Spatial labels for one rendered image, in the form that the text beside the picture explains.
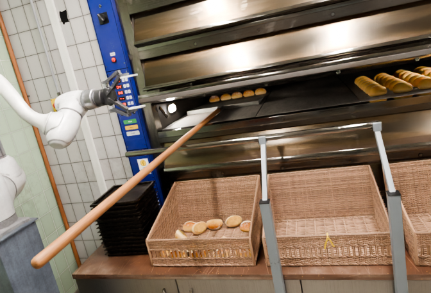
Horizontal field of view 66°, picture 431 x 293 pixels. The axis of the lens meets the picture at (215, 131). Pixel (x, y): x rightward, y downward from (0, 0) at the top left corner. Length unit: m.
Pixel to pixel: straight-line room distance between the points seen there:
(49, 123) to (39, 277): 0.75
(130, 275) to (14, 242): 0.57
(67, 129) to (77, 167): 1.01
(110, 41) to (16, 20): 0.69
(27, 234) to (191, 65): 1.18
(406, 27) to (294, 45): 0.52
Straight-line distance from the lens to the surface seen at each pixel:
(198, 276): 1.73
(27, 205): 2.51
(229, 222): 1.98
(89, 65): 2.23
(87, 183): 2.49
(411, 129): 1.96
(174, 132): 2.04
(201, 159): 2.02
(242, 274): 1.66
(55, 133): 1.49
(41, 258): 0.90
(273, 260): 1.52
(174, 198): 2.12
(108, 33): 2.11
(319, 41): 1.83
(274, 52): 1.83
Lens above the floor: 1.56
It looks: 12 degrees down
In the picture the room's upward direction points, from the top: 11 degrees counter-clockwise
